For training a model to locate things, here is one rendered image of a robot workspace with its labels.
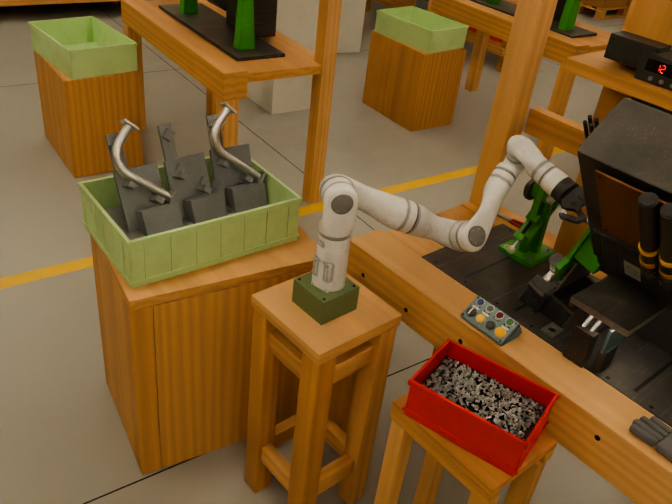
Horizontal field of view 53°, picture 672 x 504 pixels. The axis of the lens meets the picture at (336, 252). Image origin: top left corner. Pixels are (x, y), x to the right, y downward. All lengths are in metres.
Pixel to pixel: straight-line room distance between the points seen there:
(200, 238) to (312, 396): 0.61
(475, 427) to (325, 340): 0.48
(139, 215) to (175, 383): 0.58
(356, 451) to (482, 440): 0.75
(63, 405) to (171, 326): 0.85
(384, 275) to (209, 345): 0.64
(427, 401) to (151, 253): 0.94
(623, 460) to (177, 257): 1.37
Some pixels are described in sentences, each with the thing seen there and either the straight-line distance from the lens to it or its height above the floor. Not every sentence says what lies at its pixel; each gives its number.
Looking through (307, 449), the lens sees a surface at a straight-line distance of 2.12.
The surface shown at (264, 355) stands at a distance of 2.10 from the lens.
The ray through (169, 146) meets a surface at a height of 1.08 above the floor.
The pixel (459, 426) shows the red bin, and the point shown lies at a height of 0.86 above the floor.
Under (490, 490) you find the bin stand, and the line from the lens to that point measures 1.70.
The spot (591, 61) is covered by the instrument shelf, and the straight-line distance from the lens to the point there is 2.17.
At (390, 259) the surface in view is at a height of 0.90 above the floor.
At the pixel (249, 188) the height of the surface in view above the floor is 0.92.
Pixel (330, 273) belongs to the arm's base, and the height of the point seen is 1.00.
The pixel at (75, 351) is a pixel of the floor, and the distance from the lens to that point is 3.17.
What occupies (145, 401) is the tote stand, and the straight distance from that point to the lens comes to 2.40.
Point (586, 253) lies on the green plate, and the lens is 1.95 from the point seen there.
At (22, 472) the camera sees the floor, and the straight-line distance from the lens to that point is 2.76.
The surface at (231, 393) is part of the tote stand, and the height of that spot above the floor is 0.28.
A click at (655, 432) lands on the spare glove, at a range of 1.82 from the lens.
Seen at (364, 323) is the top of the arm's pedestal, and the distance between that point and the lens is 1.96.
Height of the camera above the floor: 2.07
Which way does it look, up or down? 33 degrees down
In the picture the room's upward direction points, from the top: 7 degrees clockwise
